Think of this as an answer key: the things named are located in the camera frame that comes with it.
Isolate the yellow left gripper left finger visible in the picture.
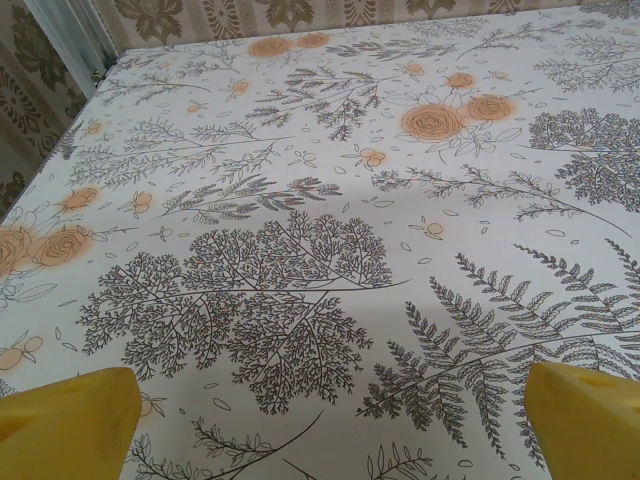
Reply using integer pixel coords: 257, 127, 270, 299
0, 366, 142, 480

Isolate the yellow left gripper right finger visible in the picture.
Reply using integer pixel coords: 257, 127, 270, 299
527, 361, 640, 480

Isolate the floral white tablecloth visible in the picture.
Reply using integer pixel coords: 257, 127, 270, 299
0, 2, 640, 480

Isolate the aluminium frame post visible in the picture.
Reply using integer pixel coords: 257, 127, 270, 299
37, 0, 121, 99

